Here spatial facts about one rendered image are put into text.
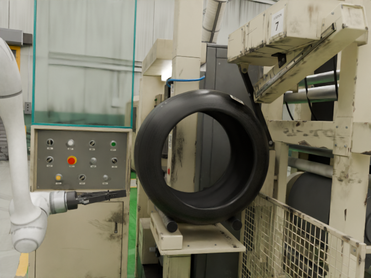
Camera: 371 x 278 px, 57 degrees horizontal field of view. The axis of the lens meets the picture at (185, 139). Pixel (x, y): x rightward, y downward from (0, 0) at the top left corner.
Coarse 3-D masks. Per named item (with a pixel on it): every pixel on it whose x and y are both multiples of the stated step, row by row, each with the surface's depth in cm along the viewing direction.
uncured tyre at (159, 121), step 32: (192, 96) 137; (224, 96) 141; (160, 128) 133; (224, 128) 169; (256, 128) 142; (160, 160) 133; (256, 160) 142; (160, 192) 135; (192, 192) 169; (224, 192) 168; (256, 192) 145
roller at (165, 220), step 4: (156, 208) 168; (160, 212) 156; (164, 216) 148; (168, 216) 145; (164, 220) 145; (168, 220) 141; (172, 220) 140; (168, 224) 138; (172, 224) 138; (176, 224) 138; (168, 228) 138; (172, 228) 138; (176, 228) 138; (172, 232) 138
